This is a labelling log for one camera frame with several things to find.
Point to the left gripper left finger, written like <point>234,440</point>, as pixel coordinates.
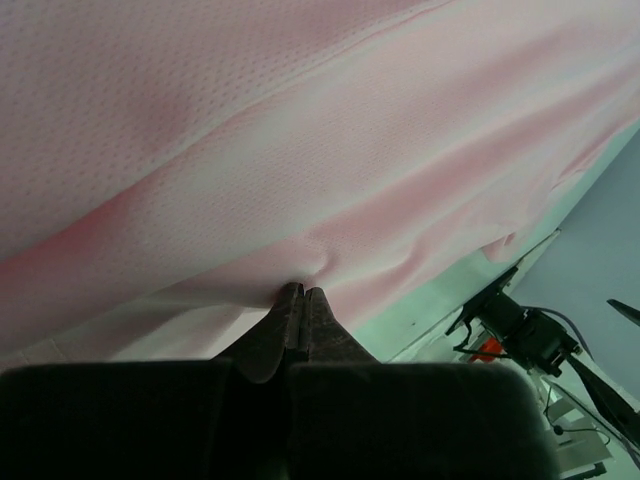
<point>201,419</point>

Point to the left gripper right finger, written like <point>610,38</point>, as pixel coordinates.
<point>366,420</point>

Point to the pink t-shirt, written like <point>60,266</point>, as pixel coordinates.
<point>166,166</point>

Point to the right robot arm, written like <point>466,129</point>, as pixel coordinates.
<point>536,341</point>

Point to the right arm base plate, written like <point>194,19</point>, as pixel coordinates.
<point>474,307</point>

